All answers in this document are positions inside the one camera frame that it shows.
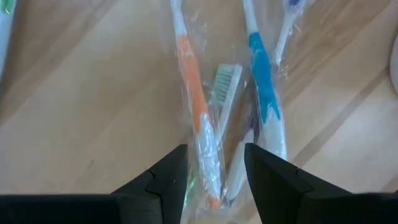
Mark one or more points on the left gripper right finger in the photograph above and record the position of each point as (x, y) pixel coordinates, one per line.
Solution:
(280, 193)

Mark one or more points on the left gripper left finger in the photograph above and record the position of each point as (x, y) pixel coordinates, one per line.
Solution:
(155, 199)

